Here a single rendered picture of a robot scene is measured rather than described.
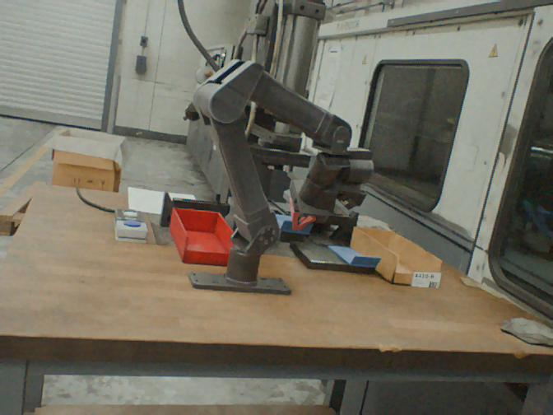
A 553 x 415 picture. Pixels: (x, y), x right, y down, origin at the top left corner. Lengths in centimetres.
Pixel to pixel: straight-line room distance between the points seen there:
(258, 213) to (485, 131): 92
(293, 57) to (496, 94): 64
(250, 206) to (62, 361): 42
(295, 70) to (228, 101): 50
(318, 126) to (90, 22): 963
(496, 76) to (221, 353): 123
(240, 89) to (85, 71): 966
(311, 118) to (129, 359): 54
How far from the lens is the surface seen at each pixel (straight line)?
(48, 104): 1074
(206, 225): 149
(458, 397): 179
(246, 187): 108
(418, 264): 151
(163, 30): 1069
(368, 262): 140
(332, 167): 117
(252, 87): 104
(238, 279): 114
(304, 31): 150
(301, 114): 111
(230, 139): 105
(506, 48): 185
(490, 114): 183
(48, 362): 95
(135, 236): 135
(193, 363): 94
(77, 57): 1066
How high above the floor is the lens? 129
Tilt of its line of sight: 11 degrees down
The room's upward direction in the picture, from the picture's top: 10 degrees clockwise
